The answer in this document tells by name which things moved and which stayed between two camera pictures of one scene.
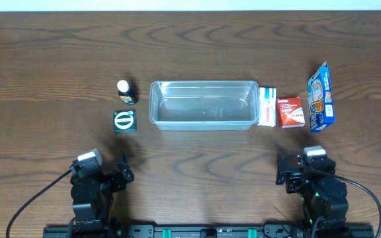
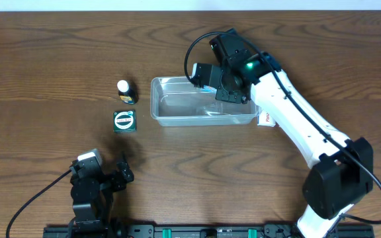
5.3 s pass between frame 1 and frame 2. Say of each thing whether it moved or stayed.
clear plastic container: stayed
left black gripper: stayed
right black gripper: moved
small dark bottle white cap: stayed
